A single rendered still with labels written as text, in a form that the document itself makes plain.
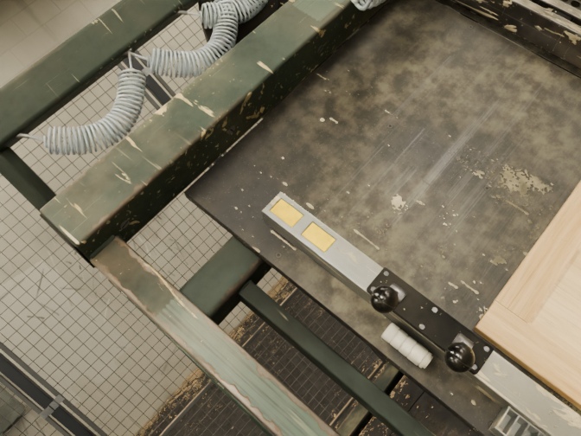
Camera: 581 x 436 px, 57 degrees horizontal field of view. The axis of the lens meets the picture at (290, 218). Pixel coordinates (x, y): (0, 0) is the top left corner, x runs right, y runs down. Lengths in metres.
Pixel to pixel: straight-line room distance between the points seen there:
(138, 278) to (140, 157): 0.20
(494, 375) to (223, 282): 0.46
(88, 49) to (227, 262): 0.68
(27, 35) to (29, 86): 4.32
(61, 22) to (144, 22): 4.29
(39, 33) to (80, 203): 4.82
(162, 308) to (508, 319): 0.54
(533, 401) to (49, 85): 1.16
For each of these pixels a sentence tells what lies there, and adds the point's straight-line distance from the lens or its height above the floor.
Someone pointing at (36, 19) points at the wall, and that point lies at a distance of 5.73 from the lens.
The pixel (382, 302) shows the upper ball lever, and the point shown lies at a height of 1.54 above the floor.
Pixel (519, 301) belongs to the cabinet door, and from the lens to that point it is 0.93.
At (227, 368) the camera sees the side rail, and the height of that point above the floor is 1.58.
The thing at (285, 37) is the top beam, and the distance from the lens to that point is 1.06.
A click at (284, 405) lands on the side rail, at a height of 1.50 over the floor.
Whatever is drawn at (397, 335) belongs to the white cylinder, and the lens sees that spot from 0.85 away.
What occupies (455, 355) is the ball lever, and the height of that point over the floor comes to 1.44.
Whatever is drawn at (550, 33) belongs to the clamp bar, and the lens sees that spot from 1.24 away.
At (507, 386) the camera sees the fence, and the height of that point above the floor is 1.30.
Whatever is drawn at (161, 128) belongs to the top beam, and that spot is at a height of 1.90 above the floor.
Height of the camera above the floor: 1.87
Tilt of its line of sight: 14 degrees down
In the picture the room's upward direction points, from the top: 41 degrees counter-clockwise
